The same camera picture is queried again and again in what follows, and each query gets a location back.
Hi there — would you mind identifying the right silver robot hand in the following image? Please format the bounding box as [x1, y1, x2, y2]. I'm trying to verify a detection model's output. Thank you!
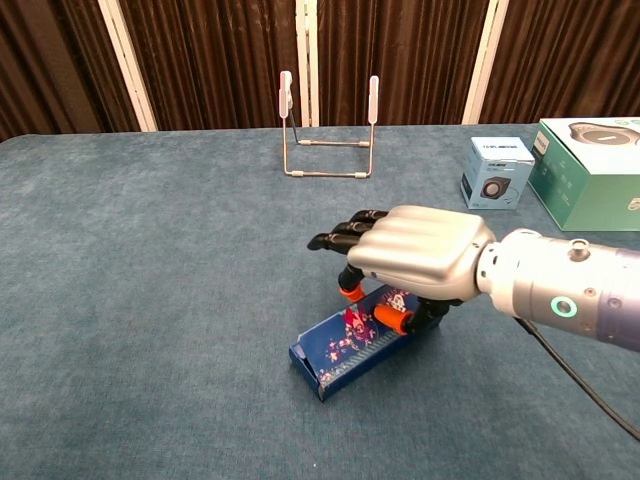
[306, 204, 497, 336]

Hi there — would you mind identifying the blue cardboard glasses case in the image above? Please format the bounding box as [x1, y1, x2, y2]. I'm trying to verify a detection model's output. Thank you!
[288, 285, 444, 403]

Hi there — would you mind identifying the small light blue speaker box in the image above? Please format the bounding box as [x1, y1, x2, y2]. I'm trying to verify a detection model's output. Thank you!
[459, 136, 536, 211]

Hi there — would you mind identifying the large green speaker box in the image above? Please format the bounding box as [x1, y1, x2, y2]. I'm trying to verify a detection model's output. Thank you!
[527, 117, 640, 233]

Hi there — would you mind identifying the blue felt table cover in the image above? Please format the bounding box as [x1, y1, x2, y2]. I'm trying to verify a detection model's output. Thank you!
[0, 123, 640, 480]

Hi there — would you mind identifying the dark brown pleated curtain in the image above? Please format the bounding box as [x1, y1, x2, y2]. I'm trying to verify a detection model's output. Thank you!
[0, 0, 640, 144]

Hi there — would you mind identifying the white partition frame post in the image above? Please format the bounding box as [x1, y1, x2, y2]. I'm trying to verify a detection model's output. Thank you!
[295, 0, 321, 128]
[97, 0, 159, 133]
[460, 0, 511, 126]

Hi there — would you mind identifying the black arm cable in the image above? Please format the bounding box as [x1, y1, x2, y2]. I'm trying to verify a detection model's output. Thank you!
[514, 317, 640, 444]

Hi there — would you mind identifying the metal wire display stand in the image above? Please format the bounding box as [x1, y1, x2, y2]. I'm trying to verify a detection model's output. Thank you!
[278, 70, 380, 180]

